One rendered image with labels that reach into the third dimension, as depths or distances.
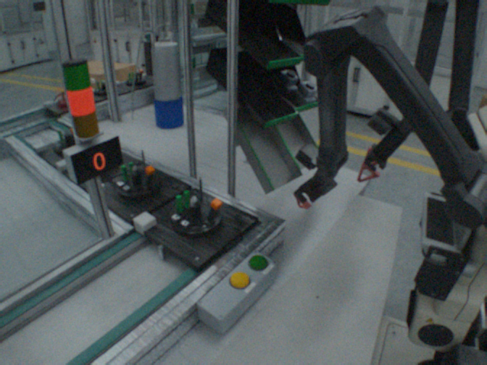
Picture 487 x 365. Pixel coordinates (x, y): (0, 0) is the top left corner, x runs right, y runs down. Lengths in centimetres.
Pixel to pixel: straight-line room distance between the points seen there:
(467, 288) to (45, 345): 103
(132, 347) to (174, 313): 11
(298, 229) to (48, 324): 74
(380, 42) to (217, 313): 58
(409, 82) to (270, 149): 58
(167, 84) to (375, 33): 128
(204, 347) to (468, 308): 68
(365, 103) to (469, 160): 412
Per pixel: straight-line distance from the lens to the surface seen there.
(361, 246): 104
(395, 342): 158
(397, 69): 54
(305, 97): 103
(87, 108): 69
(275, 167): 101
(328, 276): 92
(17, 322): 84
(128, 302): 79
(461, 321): 103
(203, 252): 80
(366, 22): 54
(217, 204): 78
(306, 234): 103
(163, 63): 165
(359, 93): 468
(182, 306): 71
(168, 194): 100
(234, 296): 72
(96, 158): 73
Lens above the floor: 152
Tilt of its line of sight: 32 degrees down
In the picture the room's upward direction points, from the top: 1 degrees clockwise
